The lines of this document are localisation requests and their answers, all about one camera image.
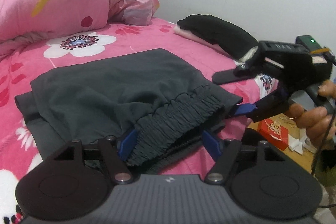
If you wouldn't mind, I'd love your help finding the person's right hand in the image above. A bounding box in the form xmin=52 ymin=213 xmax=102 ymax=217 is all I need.
xmin=284 ymin=80 xmax=335 ymax=148

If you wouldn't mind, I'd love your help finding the pink quilt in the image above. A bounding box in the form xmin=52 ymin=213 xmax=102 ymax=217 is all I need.
xmin=1 ymin=0 xmax=159 ymax=59

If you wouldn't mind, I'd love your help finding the folded black garment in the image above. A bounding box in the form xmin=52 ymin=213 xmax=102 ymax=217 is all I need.
xmin=177 ymin=14 xmax=259 ymax=59

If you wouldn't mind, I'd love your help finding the red box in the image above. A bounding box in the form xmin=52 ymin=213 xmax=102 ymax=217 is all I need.
xmin=257 ymin=119 xmax=289 ymax=151

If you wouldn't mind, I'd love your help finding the black cable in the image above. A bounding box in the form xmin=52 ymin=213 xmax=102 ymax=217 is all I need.
xmin=310 ymin=108 xmax=336 ymax=209

